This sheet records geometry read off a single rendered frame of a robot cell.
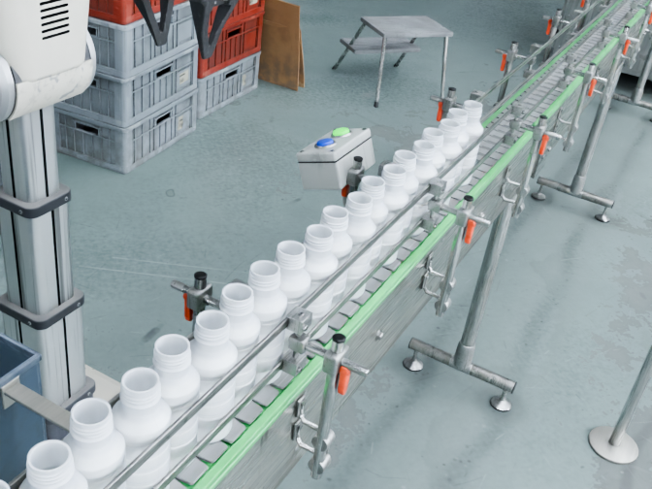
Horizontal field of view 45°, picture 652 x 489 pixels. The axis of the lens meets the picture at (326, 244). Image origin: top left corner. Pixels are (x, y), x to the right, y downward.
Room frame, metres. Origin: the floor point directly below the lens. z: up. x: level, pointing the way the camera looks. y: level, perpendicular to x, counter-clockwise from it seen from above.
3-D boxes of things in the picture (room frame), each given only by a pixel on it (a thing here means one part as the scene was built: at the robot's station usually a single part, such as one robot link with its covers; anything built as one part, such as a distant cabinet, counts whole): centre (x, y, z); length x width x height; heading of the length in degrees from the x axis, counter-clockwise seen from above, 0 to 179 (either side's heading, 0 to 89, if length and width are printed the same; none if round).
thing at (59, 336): (1.26, 0.56, 0.49); 0.13 x 0.13 x 0.40; 65
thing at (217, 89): (4.05, 0.81, 0.11); 0.61 x 0.41 x 0.22; 158
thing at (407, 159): (1.16, -0.11, 1.08); 0.06 x 0.06 x 0.17
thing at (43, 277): (1.26, 0.56, 0.74); 0.11 x 0.11 x 0.40; 65
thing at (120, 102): (3.37, 1.01, 0.33); 0.61 x 0.41 x 0.22; 161
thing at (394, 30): (4.58, -0.22, 0.21); 0.61 x 0.47 x 0.41; 28
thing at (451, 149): (1.32, -0.19, 1.08); 0.06 x 0.06 x 0.17
